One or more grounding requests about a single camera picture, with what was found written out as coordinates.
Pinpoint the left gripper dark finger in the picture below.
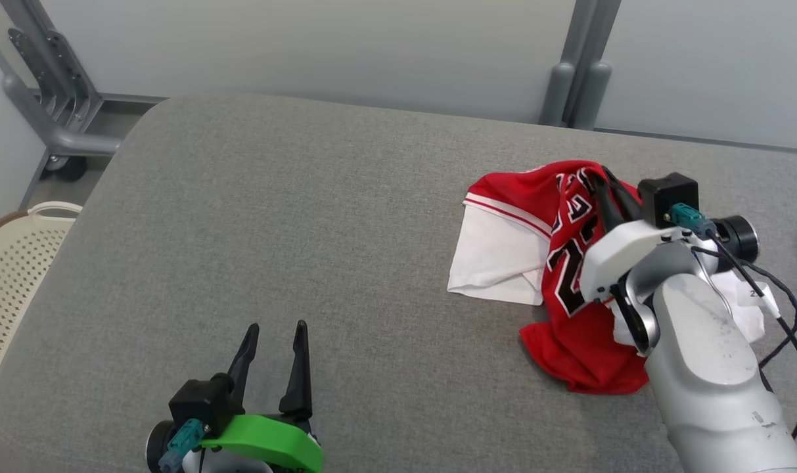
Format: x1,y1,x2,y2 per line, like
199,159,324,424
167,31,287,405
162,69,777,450
227,323,261,409
279,321,313,421

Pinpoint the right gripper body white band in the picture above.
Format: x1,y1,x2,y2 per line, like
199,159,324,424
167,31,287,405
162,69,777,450
579,215,760,303

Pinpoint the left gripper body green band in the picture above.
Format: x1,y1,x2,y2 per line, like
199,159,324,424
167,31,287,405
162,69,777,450
145,414,323,473

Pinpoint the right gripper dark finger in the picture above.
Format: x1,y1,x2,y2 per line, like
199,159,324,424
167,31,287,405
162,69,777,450
601,168,643,221
589,175,626,233

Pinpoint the red Bulls 23 jersey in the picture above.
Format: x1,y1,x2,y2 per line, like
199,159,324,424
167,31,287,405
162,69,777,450
447,160,767,395

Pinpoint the cream perforated laundry basket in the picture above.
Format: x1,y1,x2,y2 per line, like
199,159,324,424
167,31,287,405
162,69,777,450
0,201,83,393

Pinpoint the black caster wheel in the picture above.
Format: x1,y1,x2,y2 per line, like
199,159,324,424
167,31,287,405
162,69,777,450
41,154,87,183

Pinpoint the right teal connector black cable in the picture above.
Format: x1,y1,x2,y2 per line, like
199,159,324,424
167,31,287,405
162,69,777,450
671,204,797,439

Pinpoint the teal connector black cable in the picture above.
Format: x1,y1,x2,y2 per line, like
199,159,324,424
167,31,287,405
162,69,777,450
158,420,208,473
671,204,797,439

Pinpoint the left teal connector black cable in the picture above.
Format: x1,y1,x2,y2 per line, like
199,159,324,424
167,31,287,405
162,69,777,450
158,420,208,473

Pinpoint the grey partition post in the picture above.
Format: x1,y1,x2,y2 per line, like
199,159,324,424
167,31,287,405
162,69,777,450
539,0,599,127
572,0,622,131

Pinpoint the white cable label tag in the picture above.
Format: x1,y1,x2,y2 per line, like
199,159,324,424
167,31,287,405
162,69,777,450
740,281,781,321

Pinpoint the grey metal stand frame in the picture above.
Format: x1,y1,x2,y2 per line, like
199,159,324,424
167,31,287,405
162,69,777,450
0,0,123,158

